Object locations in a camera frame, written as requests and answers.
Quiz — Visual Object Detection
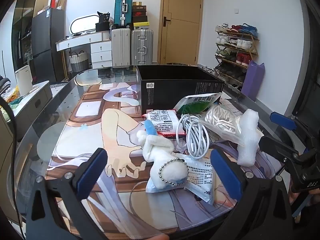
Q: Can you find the dark glass wardrobe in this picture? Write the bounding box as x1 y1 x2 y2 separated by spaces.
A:
11 0 52 78

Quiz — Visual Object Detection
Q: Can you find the clear bag of white laces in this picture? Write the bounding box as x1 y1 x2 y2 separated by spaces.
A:
200 104 244 145

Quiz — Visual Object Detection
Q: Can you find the teal suitcase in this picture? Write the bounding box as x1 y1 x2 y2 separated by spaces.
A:
114 0 133 28

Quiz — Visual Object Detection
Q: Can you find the woven laundry basket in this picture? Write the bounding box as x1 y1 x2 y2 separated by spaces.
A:
69 51 90 72

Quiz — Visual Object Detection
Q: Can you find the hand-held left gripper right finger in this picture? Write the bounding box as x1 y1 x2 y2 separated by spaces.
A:
207 149 295 240

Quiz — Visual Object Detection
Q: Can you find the white dressing table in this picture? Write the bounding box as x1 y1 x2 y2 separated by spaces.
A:
55 31 112 69

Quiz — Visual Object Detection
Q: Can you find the white face mask packet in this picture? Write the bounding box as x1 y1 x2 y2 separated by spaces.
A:
146 159 216 205

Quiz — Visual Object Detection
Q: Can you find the white plush toy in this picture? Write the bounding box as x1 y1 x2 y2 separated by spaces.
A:
136 120 188 189

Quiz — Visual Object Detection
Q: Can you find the group of assorted shoes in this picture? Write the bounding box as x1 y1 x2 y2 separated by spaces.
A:
200 23 259 90

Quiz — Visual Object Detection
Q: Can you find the grey side cabinet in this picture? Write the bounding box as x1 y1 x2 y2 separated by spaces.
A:
0 80 53 130

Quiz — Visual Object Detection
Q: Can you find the white suitcase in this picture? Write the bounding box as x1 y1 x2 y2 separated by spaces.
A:
111 27 131 68

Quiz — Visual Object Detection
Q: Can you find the green medicine packet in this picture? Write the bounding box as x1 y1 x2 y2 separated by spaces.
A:
174 94 222 114

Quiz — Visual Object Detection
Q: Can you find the black cardboard box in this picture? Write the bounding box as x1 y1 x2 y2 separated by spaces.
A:
136 65 225 115

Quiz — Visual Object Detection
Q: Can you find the oval mirror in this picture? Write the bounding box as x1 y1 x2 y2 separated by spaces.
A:
70 14 100 35

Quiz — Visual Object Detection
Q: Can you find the black round storage box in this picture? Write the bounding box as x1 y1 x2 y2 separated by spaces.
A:
95 22 112 32

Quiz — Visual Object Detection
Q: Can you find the black paper bag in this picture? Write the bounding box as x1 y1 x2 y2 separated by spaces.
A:
97 11 111 23

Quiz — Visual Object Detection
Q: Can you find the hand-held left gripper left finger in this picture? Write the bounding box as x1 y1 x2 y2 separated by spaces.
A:
25 147 109 240

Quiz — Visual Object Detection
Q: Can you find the black fridge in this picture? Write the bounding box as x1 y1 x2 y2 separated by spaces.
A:
31 7 66 83

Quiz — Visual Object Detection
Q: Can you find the purple bag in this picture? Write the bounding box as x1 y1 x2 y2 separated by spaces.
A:
240 60 265 102

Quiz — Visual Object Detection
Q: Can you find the wooden door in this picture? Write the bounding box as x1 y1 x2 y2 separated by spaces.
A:
160 0 204 65

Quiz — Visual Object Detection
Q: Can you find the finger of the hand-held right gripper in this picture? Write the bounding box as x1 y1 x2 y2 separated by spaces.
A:
259 135 304 164
270 112 316 153

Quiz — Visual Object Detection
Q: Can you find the printed table mat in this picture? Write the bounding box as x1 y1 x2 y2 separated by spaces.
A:
46 81 253 233

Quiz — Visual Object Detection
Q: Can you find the white coiled cable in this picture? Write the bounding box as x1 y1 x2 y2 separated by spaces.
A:
176 114 210 159

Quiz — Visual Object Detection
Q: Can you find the wooden shoe rack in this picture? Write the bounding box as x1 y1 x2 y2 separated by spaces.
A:
214 27 260 90

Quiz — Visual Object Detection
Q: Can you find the silver suitcase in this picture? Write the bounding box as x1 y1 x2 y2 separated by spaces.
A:
130 29 154 66

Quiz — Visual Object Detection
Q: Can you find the red white wipes packet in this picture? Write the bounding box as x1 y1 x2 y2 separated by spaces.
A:
142 109 187 138

